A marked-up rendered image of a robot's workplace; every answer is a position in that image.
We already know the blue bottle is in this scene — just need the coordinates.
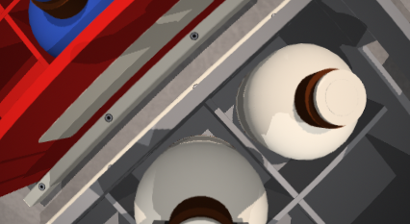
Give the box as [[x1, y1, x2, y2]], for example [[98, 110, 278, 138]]
[[28, 0, 115, 59]]

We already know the red crate with dividers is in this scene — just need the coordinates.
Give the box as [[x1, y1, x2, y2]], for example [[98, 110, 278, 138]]
[[0, 0, 225, 197]]

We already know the grey divided crate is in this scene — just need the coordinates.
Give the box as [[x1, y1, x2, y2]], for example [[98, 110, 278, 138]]
[[51, 0, 410, 224]]

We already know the cream bottle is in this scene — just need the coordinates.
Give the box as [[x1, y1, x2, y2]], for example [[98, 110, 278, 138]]
[[134, 135, 269, 224], [236, 43, 367, 161]]

